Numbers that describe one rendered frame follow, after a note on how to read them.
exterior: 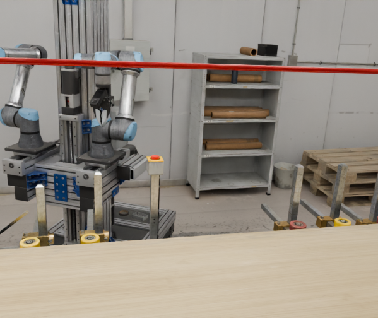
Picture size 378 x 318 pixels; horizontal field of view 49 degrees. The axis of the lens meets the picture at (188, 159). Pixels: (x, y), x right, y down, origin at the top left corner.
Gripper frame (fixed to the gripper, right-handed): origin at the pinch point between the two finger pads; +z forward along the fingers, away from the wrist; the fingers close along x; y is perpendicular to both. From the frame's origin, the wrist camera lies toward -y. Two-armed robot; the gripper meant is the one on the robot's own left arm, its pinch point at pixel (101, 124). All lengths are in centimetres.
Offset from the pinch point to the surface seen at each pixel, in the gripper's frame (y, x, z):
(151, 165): -17.3, -33.4, 11.8
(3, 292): -83, -4, 42
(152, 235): -15, -34, 49
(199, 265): -43, -64, 42
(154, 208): -15, -34, 34
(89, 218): -12.8, 1.0, 46.6
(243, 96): 292, -33, 25
